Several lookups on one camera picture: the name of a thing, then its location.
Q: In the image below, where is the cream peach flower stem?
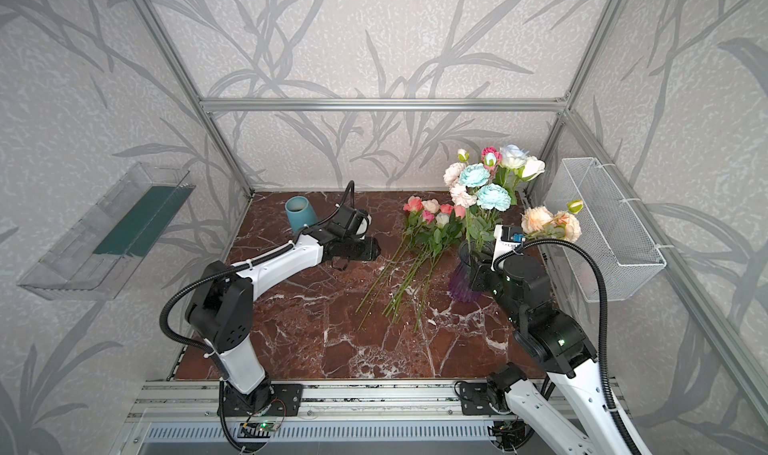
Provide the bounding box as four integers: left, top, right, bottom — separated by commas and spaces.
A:
521, 199, 584, 243

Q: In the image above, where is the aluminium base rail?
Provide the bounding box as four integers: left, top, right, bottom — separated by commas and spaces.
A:
122, 378, 631, 444

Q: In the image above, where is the clear plastic wall tray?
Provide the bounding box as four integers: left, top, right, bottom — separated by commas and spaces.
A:
18, 162, 196, 301

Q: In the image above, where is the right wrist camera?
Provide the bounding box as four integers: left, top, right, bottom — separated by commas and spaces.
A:
491, 225, 526, 272

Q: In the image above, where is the teal ceramic vase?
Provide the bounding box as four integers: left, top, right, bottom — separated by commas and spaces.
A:
285, 195, 318, 235

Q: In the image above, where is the white wire mesh basket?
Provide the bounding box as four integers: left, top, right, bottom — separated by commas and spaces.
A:
544, 157, 666, 302

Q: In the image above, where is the white rose stem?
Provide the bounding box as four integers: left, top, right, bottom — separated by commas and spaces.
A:
496, 144, 546, 205

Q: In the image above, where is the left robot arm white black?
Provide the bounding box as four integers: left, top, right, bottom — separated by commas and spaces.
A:
158, 181, 380, 415

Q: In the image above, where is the peach carnation stem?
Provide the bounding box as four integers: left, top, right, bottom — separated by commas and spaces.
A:
443, 149, 477, 208

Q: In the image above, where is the pink white rose bunch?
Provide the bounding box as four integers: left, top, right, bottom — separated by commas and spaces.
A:
383, 198, 463, 325

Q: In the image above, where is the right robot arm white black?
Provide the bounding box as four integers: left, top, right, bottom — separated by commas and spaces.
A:
480, 226, 650, 454

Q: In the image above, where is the blue purple glass vase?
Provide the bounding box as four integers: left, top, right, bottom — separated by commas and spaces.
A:
449, 242, 481, 303

